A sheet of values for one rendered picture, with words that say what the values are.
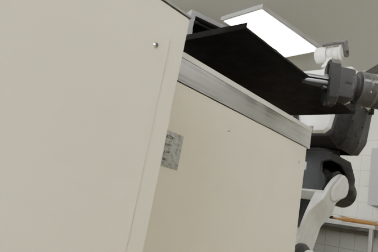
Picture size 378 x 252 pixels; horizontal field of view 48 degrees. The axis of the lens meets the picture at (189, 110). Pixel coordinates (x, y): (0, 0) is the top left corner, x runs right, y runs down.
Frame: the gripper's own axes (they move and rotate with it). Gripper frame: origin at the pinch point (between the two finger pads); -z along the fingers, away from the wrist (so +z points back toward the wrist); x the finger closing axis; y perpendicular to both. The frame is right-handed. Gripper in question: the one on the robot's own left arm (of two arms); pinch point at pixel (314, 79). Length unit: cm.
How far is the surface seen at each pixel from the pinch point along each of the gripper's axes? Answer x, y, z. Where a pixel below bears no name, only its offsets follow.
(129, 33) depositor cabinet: -23, 60, -39
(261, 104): -11.2, 6.6, -13.9
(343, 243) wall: -32, -449, 202
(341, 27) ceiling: 202, -336, 130
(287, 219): -35.6, -4.0, -1.6
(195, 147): -26.9, 22.2, -28.2
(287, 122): -12.2, -1.9, -5.2
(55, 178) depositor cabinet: -39, 63, -42
